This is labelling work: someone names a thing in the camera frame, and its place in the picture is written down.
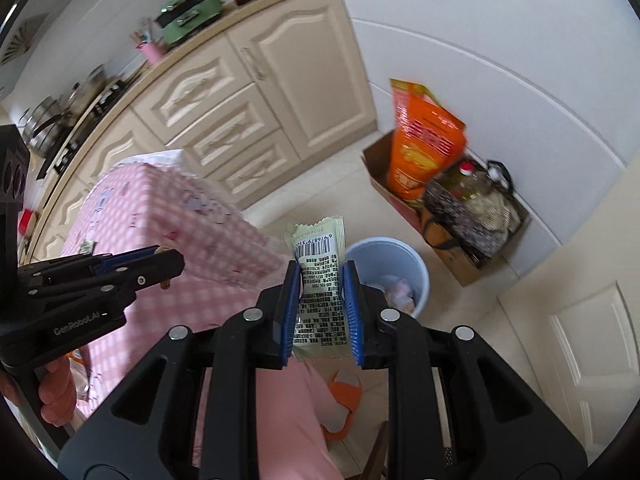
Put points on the beige cloth bag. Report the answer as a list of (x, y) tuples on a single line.
[(492, 212)]

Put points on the pink utensil holder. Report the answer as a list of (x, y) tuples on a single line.
[(152, 54)]

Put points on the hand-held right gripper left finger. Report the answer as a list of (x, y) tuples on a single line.
[(291, 305)]

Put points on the red container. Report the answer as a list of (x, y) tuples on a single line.
[(27, 222)]

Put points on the orange slipper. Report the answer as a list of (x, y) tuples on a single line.
[(345, 395)]

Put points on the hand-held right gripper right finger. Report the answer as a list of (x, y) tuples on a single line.
[(352, 310)]

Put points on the brown cardboard box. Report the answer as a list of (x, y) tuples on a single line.
[(465, 266)]

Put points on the black gas stove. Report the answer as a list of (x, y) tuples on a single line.
[(92, 122)]

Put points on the dark patterned bag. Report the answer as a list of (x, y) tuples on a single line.
[(455, 215)]

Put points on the steel pan with lid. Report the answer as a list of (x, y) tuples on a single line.
[(87, 87)]

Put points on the green electric grill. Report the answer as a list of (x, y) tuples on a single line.
[(192, 15)]

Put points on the orange rice bag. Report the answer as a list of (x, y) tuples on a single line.
[(425, 150)]

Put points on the oil bottle with red cap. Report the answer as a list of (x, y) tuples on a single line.
[(472, 185)]

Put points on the person's pink trouser leg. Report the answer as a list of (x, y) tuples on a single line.
[(295, 425)]

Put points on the white orange plastic bag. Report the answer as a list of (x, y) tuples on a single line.
[(80, 380)]

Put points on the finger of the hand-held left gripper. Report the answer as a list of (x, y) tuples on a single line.
[(125, 260), (155, 267)]

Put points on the pink checked tablecloth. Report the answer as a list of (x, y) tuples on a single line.
[(165, 210)]

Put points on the cream kitchen cabinet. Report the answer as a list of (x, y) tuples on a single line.
[(300, 70)]

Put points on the cream door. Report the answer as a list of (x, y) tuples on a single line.
[(590, 360)]

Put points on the grey range hood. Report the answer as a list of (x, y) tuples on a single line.
[(30, 25)]

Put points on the brown wooden stool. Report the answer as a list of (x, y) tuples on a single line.
[(377, 455)]

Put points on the green snack wrapper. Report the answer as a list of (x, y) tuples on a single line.
[(320, 260)]

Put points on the blue trash bin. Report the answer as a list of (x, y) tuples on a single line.
[(410, 270)]

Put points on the steel pot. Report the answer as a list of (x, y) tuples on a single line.
[(42, 125)]

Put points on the person's left hand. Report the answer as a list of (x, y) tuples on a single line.
[(57, 390)]

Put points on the small crumpled wrapper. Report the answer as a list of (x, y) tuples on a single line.
[(88, 248)]

